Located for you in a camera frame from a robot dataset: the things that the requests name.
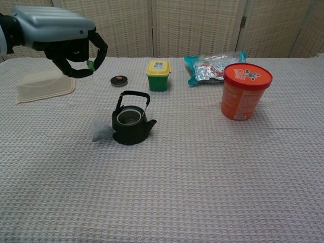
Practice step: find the black round teapot lid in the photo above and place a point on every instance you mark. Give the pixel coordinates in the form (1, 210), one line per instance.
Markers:
(119, 80)

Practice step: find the green container with yellow lid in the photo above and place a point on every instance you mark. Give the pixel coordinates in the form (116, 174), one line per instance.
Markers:
(158, 81)

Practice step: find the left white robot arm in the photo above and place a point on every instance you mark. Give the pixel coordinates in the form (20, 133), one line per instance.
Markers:
(2, 38)

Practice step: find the pyramid tea bag with tag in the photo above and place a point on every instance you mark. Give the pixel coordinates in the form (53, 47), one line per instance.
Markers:
(101, 131)

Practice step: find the black cast iron teapot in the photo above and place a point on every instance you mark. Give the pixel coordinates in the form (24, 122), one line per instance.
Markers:
(131, 132)

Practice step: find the woven folding screen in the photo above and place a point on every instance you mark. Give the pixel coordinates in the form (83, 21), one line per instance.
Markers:
(192, 27)

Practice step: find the pale woven tablecloth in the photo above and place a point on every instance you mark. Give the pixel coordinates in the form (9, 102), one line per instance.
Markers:
(177, 177)

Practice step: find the teal and silver snack bag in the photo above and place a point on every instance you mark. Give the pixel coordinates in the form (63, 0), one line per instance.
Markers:
(206, 72)

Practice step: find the orange tub with red lid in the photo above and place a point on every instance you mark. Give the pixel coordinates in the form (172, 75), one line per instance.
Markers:
(240, 98)

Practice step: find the beige plastic lunch box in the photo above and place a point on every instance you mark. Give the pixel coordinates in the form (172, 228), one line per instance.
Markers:
(40, 87)

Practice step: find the left silver and black robot hand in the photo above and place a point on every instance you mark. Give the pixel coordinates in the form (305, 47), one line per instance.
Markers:
(53, 27)

